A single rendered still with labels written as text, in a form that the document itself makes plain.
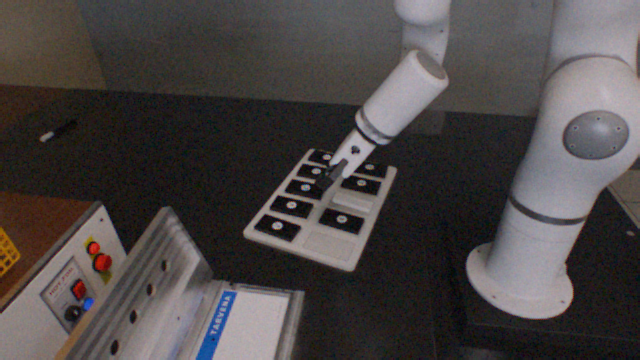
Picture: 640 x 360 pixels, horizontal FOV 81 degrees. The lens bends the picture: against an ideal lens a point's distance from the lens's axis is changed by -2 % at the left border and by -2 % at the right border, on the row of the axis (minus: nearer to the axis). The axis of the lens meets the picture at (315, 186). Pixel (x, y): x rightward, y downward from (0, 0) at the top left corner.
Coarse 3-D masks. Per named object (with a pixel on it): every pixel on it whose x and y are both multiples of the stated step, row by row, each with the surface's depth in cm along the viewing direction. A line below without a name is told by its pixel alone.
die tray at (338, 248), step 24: (336, 192) 99; (360, 192) 99; (384, 192) 99; (288, 216) 92; (312, 216) 92; (360, 216) 92; (264, 240) 85; (312, 240) 85; (336, 240) 85; (360, 240) 85; (336, 264) 80
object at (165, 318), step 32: (160, 224) 61; (128, 256) 56; (160, 256) 62; (192, 256) 70; (128, 288) 55; (160, 288) 61; (192, 288) 67; (96, 320) 48; (128, 320) 54; (160, 320) 60; (192, 320) 66; (64, 352) 44; (96, 352) 48; (128, 352) 53; (160, 352) 57
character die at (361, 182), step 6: (348, 180) 102; (354, 180) 101; (360, 180) 101; (366, 180) 102; (372, 180) 101; (342, 186) 100; (348, 186) 100; (354, 186) 100; (360, 186) 99; (366, 186) 99; (372, 186) 100; (378, 186) 100; (366, 192) 99; (372, 192) 98; (378, 192) 99
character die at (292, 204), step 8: (280, 200) 95; (288, 200) 95; (296, 200) 95; (272, 208) 93; (280, 208) 92; (288, 208) 92; (296, 208) 92; (304, 208) 93; (312, 208) 93; (296, 216) 92; (304, 216) 91
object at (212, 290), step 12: (204, 288) 72; (216, 288) 74; (228, 288) 74; (204, 300) 71; (216, 300) 71; (288, 300) 72; (300, 300) 71; (204, 312) 69; (300, 312) 70; (204, 324) 67; (288, 324) 67; (192, 336) 66; (288, 336) 65; (192, 348) 64; (276, 348) 64; (288, 348) 64
